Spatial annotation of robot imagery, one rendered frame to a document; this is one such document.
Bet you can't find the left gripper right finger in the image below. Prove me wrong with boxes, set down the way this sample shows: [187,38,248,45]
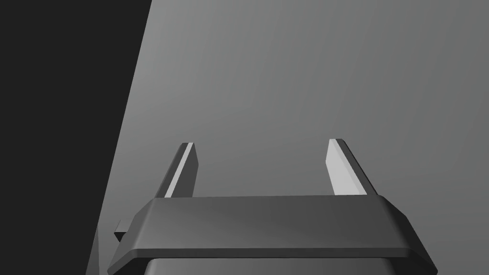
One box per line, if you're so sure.
[325,138,379,196]

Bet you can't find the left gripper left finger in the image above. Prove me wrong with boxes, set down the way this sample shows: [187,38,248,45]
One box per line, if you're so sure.
[155,142,199,199]

